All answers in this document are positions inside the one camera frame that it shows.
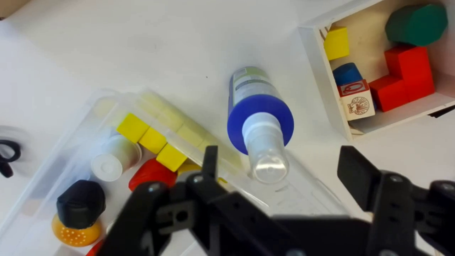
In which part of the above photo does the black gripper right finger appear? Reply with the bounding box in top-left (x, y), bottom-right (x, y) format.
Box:
top-left (336, 143), bottom-right (455, 256)

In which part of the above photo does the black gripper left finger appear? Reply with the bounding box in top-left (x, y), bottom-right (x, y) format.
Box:
top-left (97, 143), bottom-right (282, 256)

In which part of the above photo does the clear plastic cap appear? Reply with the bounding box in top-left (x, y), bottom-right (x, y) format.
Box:
top-left (242, 112), bottom-right (292, 186)

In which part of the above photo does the blue bottle with green label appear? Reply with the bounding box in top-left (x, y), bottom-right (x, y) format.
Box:
top-left (227, 65), bottom-right (296, 156)

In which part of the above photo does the black hexagonal cap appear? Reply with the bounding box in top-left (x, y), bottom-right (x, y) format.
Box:
top-left (56, 179), bottom-right (107, 230)

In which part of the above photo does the small yellow cube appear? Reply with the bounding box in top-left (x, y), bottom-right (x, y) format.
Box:
top-left (139, 126), bottom-right (170, 156)
top-left (116, 112), bottom-right (150, 143)
top-left (156, 142), bottom-right (190, 173)

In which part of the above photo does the red plastic piece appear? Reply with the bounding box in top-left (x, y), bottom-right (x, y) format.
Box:
top-left (129, 157), bottom-right (180, 191)

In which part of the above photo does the printed wooden block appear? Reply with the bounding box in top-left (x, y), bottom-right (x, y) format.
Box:
top-left (338, 79), bottom-right (377, 122)

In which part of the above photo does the white plastic cylinder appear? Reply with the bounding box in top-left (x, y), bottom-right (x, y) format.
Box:
top-left (90, 133), bottom-right (144, 183)

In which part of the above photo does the white wooden block box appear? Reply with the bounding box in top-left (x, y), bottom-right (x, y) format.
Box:
top-left (298, 0), bottom-right (455, 143)

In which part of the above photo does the blue wooden cylinder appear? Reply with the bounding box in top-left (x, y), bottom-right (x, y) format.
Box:
top-left (332, 61), bottom-right (365, 88)

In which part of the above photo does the red stepped wooden block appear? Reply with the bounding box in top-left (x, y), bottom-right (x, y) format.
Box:
top-left (369, 44), bottom-right (437, 113)

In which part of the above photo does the yellow wooden block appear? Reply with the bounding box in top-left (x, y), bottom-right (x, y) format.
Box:
top-left (323, 25), bottom-right (352, 62)

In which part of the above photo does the clear bag of yellow blocks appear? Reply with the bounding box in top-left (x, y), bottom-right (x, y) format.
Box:
top-left (0, 88), bottom-right (350, 256)

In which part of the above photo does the orange dotted disc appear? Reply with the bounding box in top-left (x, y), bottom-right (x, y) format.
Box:
top-left (52, 214), bottom-right (104, 248)

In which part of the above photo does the green rounded wooden block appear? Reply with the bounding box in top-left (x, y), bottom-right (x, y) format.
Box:
top-left (385, 2), bottom-right (450, 48)

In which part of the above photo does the black ring strap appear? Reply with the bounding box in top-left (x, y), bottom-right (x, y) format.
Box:
top-left (0, 137), bottom-right (23, 179)

